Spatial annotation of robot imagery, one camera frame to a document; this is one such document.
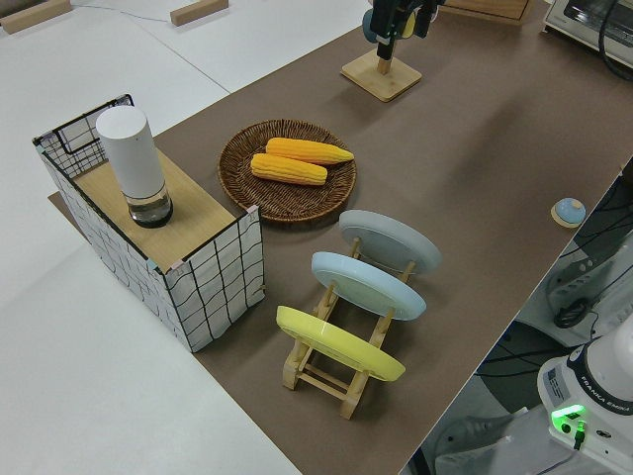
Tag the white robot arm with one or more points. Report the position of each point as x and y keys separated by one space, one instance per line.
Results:
x=593 y=386

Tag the white toaster oven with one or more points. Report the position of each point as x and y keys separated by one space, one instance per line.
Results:
x=578 y=20

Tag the yellow corn cob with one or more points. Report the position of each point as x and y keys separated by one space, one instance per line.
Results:
x=289 y=169
x=309 y=151

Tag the wooden mug stand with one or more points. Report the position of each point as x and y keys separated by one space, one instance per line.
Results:
x=381 y=81

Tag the wooden block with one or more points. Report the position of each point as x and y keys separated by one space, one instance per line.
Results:
x=198 y=12
x=27 y=19

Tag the grey plate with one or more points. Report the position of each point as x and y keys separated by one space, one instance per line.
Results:
x=390 y=242

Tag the wooden plate rack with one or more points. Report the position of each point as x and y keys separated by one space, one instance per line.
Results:
x=316 y=381

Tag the dark blue mug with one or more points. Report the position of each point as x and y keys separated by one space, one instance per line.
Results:
x=368 y=27

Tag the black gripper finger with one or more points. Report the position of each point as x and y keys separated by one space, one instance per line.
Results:
x=427 y=15
x=383 y=20

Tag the blue call bell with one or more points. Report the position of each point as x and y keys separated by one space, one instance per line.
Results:
x=569 y=212

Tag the light blue plate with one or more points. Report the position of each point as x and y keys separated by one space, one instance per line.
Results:
x=368 y=287

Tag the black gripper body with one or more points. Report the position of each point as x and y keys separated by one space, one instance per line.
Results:
x=408 y=4

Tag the brown wicker basket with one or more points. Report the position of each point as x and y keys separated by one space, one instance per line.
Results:
x=297 y=203

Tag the white power strip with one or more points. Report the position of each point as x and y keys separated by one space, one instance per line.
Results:
x=576 y=282

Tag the brown table mat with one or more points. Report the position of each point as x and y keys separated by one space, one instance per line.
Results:
x=445 y=198

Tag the yellow plate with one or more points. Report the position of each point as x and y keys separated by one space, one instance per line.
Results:
x=336 y=344

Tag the wooden drawer cabinet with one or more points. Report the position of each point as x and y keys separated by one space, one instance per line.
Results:
x=487 y=7

